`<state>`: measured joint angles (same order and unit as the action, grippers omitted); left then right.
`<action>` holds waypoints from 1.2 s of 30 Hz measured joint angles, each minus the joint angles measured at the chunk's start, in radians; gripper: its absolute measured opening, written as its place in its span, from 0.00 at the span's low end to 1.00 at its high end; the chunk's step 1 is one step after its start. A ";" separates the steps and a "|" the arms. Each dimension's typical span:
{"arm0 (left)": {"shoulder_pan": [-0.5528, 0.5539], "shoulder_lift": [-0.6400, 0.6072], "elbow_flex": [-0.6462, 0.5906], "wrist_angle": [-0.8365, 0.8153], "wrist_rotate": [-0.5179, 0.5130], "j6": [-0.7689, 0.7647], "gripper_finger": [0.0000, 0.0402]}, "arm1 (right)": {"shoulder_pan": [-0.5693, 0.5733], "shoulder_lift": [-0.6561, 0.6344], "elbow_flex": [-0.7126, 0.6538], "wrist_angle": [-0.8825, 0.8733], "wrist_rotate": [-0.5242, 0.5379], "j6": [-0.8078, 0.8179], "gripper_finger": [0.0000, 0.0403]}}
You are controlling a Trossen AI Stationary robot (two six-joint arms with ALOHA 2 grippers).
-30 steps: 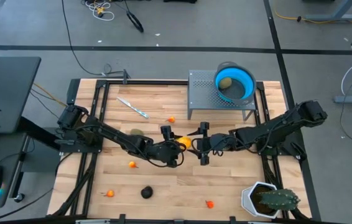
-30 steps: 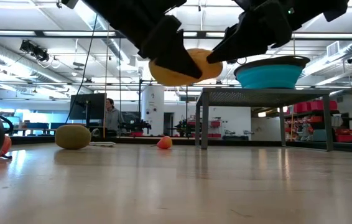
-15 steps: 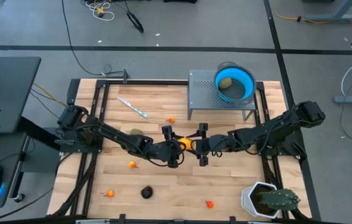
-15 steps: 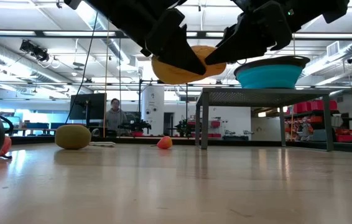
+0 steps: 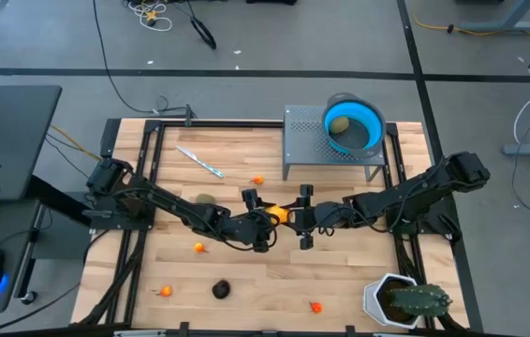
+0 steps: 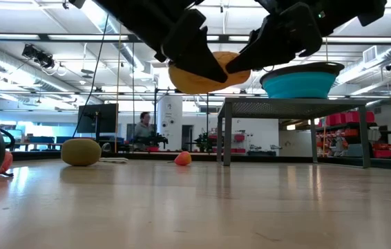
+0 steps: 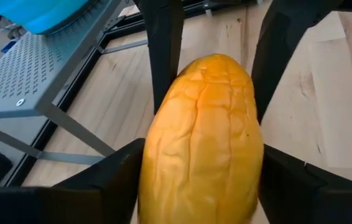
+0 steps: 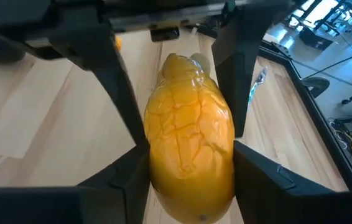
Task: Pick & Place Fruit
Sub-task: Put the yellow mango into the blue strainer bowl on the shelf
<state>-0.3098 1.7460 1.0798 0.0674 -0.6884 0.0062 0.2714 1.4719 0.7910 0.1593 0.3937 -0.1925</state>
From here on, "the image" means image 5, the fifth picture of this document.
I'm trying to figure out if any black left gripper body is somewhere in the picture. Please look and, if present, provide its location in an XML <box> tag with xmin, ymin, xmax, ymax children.
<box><xmin>221</xmin><ymin>187</ymin><xmax>278</xmax><ymax>255</ymax></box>

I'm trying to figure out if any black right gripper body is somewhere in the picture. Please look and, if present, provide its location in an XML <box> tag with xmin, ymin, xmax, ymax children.
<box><xmin>292</xmin><ymin>183</ymin><xmax>344</xmax><ymax>251</ymax></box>

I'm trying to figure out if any yellow mango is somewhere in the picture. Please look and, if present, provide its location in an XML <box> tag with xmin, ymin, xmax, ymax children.
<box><xmin>266</xmin><ymin>204</ymin><xmax>290</xmax><ymax>226</ymax></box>

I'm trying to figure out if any dark avocado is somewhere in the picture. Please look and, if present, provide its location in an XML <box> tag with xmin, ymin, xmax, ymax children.
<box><xmin>211</xmin><ymin>279</ymin><xmax>232</xmax><ymax>300</ymax></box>

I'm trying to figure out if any blue collapsible colander bowl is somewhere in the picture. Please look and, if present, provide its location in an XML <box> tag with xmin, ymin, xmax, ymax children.
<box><xmin>321</xmin><ymin>92</ymin><xmax>387</xmax><ymax>159</ymax></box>

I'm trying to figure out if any grey perforated metal stand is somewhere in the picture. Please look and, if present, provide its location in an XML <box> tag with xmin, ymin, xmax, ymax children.
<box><xmin>282</xmin><ymin>104</ymin><xmax>387</xmax><ymax>182</ymax></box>

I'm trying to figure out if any white hexagonal plant pot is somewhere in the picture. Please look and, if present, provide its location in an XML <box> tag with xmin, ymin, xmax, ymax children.
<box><xmin>362</xmin><ymin>272</ymin><xmax>423</xmax><ymax>330</ymax></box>

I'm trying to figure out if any green cactus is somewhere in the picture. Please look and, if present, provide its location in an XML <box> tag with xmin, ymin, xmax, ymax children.
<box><xmin>386</xmin><ymin>283</ymin><xmax>453</xmax><ymax>318</ymax></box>

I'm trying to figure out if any black desk foot beam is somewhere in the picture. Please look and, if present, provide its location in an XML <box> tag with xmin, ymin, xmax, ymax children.
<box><xmin>25</xmin><ymin>174</ymin><xmax>100</xmax><ymax>226</ymax></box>

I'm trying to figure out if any black equipment base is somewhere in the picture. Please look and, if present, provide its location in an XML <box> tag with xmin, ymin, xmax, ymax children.
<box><xmin>244</xmin><ymin>0</ymin><xmax>298</xmax><ymax>7</ymax></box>

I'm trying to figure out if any silver desk leg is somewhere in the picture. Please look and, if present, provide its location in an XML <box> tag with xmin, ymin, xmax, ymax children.
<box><xmin>11</xmin><ymin>203</ymin><xmax>46</xmax><ymax>300</ymax></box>

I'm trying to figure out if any grey desk top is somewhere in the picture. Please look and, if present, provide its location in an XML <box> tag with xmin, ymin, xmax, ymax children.
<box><xmin>0</xmin><ymin>85</ymin><xmax>63</xmax><ymax>202</ymax></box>

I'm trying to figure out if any black aluminium table frame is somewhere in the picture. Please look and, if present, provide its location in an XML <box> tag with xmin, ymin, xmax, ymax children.
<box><xmin>70</xmin><ymin>116</ymin><xmax>484</xmax><ymax>337</ymax></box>

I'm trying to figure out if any black strap loop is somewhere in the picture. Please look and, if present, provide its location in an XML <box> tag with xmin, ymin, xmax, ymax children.
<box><xmin>184</xmin><ymin>0</ymin><xmax>218</xmax><ymax>51</ymax></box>

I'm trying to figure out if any yellow cable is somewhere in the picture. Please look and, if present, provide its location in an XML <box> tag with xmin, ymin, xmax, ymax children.
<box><xmin>49</xmin><ymin>125</ymin><xmax>107</xmax><ymax>164</ymax></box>
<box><xmin>412</xmin><ymin>13</ymin><xmax>530</xmax><ymax>55</ymax></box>

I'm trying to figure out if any thin black floor cable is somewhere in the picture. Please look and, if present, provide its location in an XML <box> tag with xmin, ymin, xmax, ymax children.
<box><xmin>91</xmin><ymin>0</ymin><xmax>189</xmax><ymax>116</ymax></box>

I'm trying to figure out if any white cable bundle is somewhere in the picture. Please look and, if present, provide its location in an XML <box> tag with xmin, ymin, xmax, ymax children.
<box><xmin>126</xmin><ymin>0</ymin><xmax>173</xmax><ymax>33</ymax></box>

